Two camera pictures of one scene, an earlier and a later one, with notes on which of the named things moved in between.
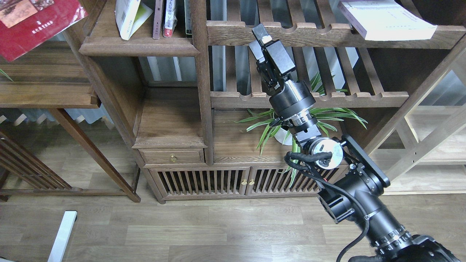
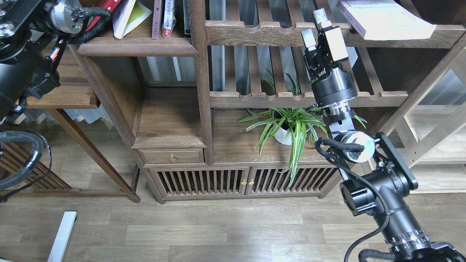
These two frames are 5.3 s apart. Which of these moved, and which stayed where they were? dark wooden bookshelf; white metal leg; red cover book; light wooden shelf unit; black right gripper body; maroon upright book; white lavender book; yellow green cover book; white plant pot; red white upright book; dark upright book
Moved: red cover book; black right gripper body; yellow green cover book
Stayed: white metal leg; red white upright book; dark wooden bookshelf; light wooden shelf unit; maroon upright book; dark upright book; white plant pot; white lavender book
